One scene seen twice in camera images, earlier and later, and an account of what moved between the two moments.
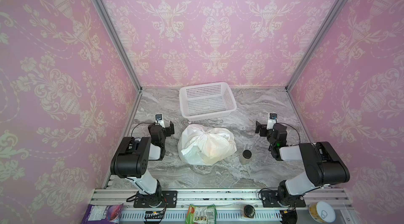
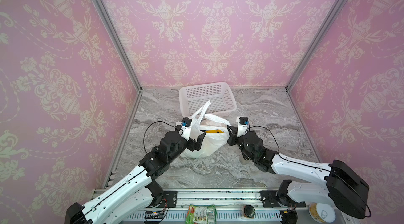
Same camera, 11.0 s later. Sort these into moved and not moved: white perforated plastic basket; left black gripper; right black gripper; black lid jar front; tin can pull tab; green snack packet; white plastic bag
Moved: right black gripper; left black gripper; white plastic bag
Not moved: green snack packet; black lid jar front; tin can pull tab; white perforated plastic basket
